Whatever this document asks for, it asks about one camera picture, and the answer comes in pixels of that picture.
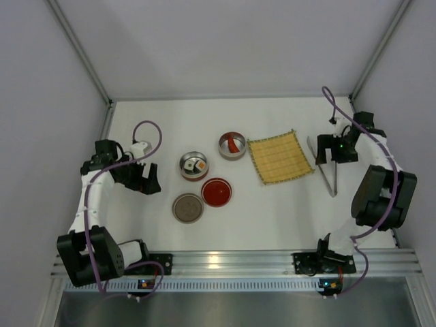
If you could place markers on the beige round lid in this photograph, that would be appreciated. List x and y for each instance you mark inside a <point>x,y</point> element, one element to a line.
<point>188,208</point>

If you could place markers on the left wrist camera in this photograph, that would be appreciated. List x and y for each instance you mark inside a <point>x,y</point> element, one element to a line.
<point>140,149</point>

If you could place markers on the beige steel container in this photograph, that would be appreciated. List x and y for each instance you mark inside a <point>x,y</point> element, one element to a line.
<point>223,146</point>

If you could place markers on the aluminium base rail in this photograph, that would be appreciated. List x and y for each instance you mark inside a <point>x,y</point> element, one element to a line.
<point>280,264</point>

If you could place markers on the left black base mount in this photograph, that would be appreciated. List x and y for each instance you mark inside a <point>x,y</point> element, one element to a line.
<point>158,263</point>

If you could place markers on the left aluminium frame post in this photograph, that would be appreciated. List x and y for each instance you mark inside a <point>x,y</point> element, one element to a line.
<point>72,38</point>

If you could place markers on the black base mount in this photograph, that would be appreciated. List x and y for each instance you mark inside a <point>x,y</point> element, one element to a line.
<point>158,263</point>
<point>313,263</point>

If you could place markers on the orange sushi roll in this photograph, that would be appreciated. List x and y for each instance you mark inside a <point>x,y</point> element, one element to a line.
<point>200,165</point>

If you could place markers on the aluminium frame post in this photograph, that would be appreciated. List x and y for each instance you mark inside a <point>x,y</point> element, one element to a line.
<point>381,46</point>
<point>72,38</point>

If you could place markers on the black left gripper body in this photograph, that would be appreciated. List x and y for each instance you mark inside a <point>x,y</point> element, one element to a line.
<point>139,177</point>

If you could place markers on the red steel container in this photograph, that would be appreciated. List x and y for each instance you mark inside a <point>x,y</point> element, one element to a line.
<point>194,175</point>

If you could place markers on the slotted cable duct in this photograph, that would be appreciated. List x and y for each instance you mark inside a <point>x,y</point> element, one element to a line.
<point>141,286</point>

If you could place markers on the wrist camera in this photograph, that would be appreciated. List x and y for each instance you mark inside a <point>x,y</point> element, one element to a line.
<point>339,124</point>
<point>140,149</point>

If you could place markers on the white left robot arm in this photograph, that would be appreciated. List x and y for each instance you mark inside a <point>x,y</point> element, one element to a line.
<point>88,251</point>

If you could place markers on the steel tongs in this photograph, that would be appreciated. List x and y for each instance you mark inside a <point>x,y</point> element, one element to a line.
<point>332,186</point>

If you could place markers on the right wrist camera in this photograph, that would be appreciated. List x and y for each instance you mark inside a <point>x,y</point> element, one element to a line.
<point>339,124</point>

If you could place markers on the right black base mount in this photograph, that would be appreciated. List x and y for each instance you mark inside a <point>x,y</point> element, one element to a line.
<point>313,263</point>

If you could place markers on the right aluminium frame post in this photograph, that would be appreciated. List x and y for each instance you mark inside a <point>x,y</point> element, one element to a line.
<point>381,46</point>

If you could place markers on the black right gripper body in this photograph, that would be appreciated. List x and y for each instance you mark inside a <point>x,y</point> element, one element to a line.
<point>331,143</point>

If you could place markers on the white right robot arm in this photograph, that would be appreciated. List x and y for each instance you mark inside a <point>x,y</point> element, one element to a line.
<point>382,199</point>

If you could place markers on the red round lid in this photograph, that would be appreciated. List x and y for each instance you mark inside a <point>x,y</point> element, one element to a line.
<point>216,192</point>

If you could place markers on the red food piece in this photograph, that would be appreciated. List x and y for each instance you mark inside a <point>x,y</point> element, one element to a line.
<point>233,145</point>

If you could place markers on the bamboo mat tray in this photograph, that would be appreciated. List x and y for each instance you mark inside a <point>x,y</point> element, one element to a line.
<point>279,159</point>

